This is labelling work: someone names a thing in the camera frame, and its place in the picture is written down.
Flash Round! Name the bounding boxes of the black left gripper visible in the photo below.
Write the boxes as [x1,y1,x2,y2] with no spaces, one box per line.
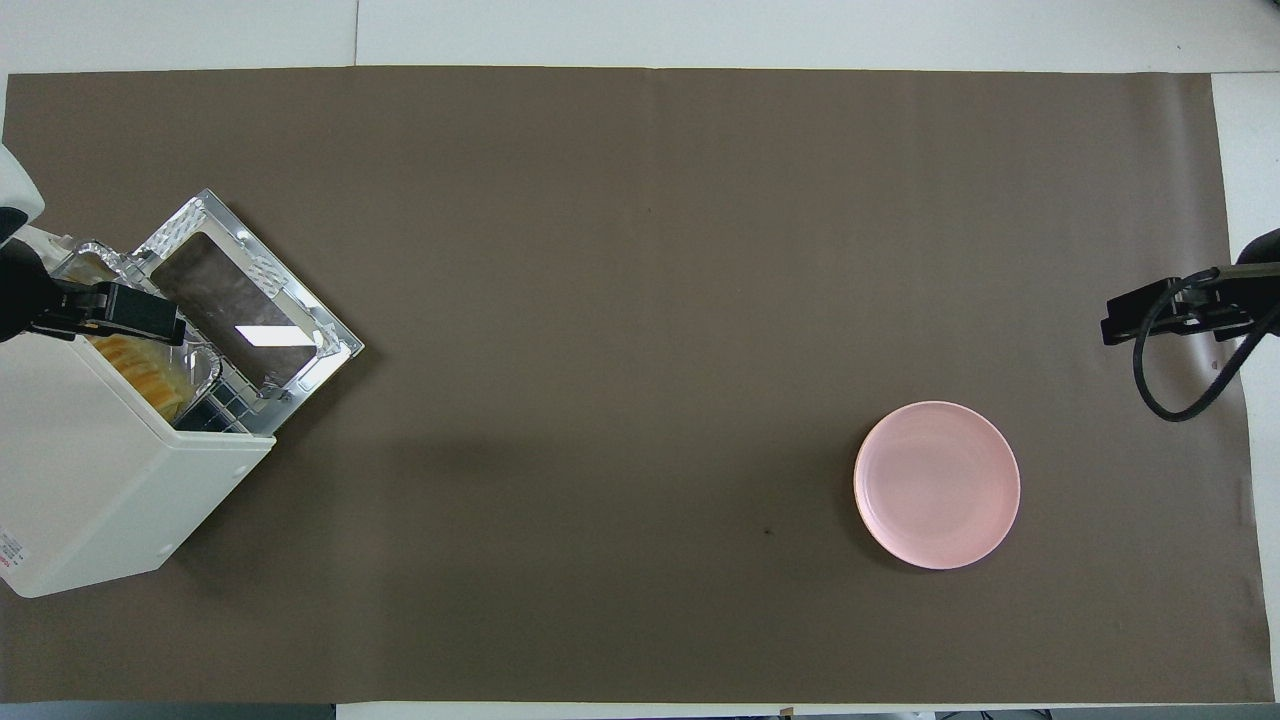
[0,250,187,347]

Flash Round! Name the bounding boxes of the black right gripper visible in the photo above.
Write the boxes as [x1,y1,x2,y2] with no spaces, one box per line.
[1100,228,1280,347]

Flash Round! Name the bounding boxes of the yellow ridged bread loaf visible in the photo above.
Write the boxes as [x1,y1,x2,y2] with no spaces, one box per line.
[88,335,191,421]

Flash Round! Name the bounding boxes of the silver foil baking tray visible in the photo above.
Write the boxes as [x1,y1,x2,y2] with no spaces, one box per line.
[45,240,223,426]

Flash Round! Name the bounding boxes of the glass oven door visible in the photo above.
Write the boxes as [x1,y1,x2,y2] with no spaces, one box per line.
[130,188,365,436]

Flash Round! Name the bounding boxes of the cream toaster oven body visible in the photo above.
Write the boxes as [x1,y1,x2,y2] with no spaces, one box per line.
[0,225,276,599]

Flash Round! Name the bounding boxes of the pink round plate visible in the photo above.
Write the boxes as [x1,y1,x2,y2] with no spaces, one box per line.
[853,400,1022,571]

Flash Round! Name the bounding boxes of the brown table mat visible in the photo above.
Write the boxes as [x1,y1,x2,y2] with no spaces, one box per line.
[0,66,1256,704]

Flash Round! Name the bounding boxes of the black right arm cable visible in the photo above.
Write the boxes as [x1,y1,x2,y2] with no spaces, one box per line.
[1132,268,1280,423]

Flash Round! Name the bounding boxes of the metal oven wire rack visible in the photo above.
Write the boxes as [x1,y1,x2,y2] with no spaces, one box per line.
[175,340,263,433]

